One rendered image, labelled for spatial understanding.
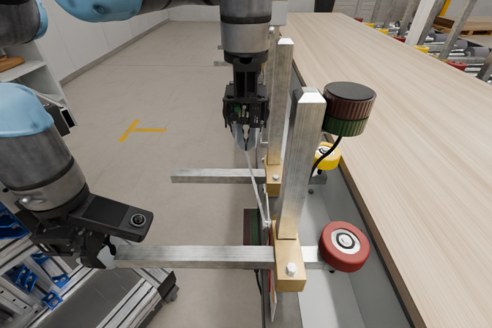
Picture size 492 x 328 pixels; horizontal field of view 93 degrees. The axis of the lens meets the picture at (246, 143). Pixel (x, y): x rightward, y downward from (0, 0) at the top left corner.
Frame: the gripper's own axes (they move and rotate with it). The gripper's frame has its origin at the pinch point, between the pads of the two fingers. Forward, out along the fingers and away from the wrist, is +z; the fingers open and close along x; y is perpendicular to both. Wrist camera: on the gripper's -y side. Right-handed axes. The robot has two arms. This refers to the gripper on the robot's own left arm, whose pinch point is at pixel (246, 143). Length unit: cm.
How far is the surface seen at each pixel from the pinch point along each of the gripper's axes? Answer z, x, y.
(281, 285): 13.1, 6.3, 23.0
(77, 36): 50, -251, -326
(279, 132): 3.4, 8.5, -9.3
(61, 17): 22, -251, -312
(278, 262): 11.0, 5.9, 20.1
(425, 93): 8, 68, -43
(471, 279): 8.0, 34.9, 23.9
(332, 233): 7.6, 15.6, 16.5
